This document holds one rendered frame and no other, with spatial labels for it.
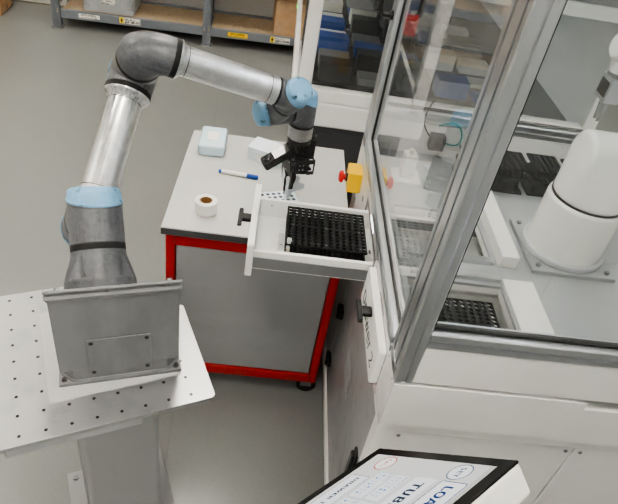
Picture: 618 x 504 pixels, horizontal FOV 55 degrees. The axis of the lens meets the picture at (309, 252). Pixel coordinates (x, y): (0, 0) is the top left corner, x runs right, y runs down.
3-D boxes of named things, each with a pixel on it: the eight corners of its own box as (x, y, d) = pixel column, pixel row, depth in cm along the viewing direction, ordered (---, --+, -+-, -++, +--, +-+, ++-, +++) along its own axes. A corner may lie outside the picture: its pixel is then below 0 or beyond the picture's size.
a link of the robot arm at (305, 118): (286, 85, 170) (311, 83, 174) (281, 120, 177) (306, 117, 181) (299, 97, 165) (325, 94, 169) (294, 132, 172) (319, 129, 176)
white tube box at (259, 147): (246, 158, 214) (247, 146, 210) (256, 148, 220) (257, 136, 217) (278, 169, 211) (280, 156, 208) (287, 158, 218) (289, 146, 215)
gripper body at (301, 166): (313, 176, 186) (319, 143, 178) (287, 178, 183) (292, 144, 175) (304, 164, 191) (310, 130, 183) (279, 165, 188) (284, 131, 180)
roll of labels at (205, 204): (220, 214, 185) (221, 203, 183) (200, 219, 182) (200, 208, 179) (210, 202, 190) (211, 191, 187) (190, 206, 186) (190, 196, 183)
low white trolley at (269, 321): (162, 385, 224) (160, 226, 176) (190, 277, 272) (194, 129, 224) (314, 400, 229) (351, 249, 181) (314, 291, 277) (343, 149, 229)
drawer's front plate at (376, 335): (368, 383, 134) (379, 351, 127) (360, 296, 157) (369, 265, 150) (375, 384, 134) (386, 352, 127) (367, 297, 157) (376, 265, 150)
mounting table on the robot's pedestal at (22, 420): (2, 483, 122) (-8, 452, 115) (-5, 330, 152) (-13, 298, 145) (214, 426, 140) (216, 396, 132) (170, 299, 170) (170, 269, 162)
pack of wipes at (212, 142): (223, 158, 211) (224, 147, 209) (196, 155, 211) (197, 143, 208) (227, 138, 223) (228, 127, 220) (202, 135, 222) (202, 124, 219)
